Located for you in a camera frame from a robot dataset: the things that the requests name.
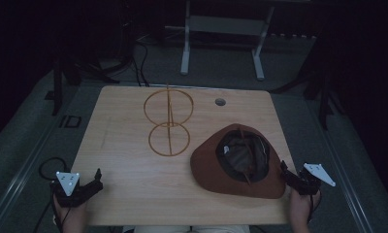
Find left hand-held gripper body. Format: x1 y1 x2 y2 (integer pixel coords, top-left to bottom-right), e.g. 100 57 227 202
49 171 97 209

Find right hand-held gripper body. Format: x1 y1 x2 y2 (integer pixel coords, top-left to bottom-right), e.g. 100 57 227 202
293 162 338 196

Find brown felt hat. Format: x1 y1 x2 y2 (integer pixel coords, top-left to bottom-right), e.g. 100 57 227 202
189 122 289 200

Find gold wire hat stand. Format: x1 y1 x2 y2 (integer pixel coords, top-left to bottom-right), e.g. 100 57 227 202
143 83 195 158

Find person's left hand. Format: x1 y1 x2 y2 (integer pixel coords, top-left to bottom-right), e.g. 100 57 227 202
51 193 87 233

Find person's right hand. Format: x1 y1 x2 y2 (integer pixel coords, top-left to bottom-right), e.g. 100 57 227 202
288 187 322 233

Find black tripod stand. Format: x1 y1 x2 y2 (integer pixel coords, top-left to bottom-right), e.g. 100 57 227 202
269 57 346 131
45 32 135 117

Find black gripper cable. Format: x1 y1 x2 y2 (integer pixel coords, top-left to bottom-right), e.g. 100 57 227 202
307 193 322 225
32 200 55 233

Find black looped floor cable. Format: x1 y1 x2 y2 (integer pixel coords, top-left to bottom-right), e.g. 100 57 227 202
38 156 69 183

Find black rectangular floor bracket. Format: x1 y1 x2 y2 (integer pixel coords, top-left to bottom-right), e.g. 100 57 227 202
58 114 83 129

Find black hanging cables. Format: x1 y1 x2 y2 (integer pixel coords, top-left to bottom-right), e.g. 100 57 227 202
130 33 151 87

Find white metal stand frame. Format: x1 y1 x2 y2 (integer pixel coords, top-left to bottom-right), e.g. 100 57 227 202
164 0 276 82

